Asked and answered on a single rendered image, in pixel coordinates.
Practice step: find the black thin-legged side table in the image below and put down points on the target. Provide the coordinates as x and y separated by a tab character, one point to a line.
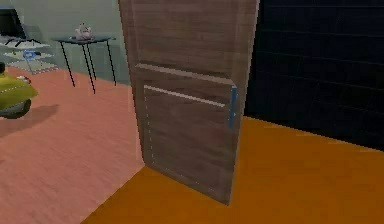
87	41

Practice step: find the black television set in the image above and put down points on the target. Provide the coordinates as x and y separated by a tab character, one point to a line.
10	23

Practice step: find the yellow-green round seat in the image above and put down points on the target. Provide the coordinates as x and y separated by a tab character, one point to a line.
11	93

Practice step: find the brown wooden room door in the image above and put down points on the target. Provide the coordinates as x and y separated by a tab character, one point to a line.
186	100

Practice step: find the grey teapot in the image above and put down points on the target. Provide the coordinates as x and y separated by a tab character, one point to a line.
83	32

